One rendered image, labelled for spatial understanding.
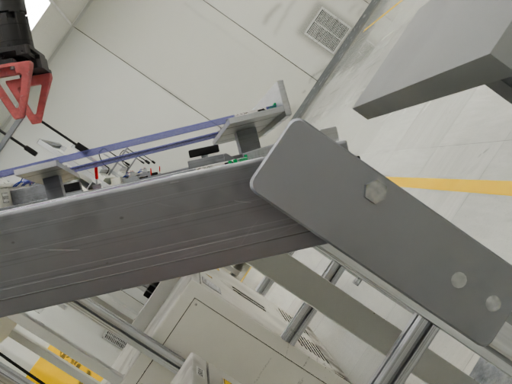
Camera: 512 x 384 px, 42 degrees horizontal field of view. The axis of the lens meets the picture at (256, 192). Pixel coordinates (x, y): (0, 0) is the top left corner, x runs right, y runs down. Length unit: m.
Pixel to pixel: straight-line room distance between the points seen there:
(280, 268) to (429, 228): 0.94
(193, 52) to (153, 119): 0.98
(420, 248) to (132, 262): 0.17
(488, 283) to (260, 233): 0.14
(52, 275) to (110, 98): 8.20
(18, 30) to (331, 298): 0.75
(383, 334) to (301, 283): 0.20
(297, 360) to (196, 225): 1.56
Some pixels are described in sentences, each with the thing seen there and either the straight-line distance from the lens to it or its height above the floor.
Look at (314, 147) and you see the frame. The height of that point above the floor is 0.74.
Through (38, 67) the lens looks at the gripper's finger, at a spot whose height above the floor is 1.06.
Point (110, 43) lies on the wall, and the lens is 8.70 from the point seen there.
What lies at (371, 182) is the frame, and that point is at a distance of 0.38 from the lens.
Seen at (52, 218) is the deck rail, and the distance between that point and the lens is 0.42.
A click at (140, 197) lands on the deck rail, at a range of 0.41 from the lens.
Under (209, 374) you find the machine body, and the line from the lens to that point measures 1.09.
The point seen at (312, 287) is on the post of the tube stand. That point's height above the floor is 0.46.
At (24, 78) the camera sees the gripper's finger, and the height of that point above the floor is 1.05.
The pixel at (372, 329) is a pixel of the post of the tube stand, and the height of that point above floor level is 0.32.
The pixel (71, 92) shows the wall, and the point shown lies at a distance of 8.68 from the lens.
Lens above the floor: 0.79
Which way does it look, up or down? 6 degrees down
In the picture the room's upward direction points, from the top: 56 degrees counter-clockwise
